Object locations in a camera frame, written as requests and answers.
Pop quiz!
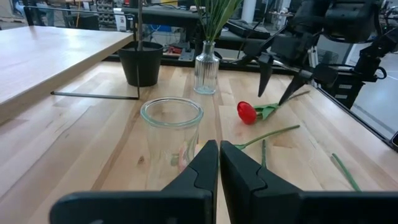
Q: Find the black background workbench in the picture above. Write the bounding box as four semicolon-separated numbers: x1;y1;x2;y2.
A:
123;6;271;50

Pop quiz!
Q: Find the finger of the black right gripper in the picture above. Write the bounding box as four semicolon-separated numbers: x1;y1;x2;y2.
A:
279;70;313;106
257;53;274;98

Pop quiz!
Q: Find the red tulip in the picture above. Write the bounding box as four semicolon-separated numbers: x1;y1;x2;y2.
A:
236;90;312;126

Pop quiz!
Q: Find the green plant black pot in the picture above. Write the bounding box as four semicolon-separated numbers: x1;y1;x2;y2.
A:
117;0;165;88

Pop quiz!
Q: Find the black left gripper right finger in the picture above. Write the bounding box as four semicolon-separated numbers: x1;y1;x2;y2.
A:
219;140;398;224

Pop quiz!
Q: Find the black drawer cabinet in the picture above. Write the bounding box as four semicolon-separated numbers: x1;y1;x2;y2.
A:
322;73;357;110

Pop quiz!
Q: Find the white flower spray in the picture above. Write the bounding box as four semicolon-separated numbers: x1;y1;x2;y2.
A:
193;0;244;44

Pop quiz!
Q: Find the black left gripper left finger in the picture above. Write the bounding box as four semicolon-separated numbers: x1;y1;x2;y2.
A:
49;139;219;224

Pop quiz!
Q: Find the smooth clear glass vase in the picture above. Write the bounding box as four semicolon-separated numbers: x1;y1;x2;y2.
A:
140;96;205;190

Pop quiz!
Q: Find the black aluminium rig frame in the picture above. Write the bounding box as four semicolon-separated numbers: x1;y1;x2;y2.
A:
104;46;398;150

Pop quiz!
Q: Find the ribbed glass bottle vase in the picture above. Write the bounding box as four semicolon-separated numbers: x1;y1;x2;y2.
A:
193;40;220;95

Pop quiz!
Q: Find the grey metal bracket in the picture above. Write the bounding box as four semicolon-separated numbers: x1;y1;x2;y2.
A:
178;48;196;62

